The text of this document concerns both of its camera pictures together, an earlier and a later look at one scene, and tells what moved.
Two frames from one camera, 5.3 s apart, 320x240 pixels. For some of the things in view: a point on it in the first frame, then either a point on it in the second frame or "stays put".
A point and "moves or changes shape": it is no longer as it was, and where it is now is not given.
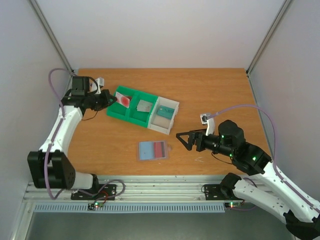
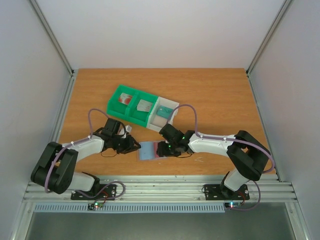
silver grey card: (144, 106) stays put
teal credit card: (166, 112) stays put
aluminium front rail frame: (163, 189) stays put
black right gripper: (197, 140) -> (163, 149)
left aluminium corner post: (52, 36) stays put
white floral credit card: (146, 106) stays put
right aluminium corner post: (268, 36) stays put
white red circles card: (122, 99) moves or changes shape
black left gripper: (107, 102) -> (130, 146)
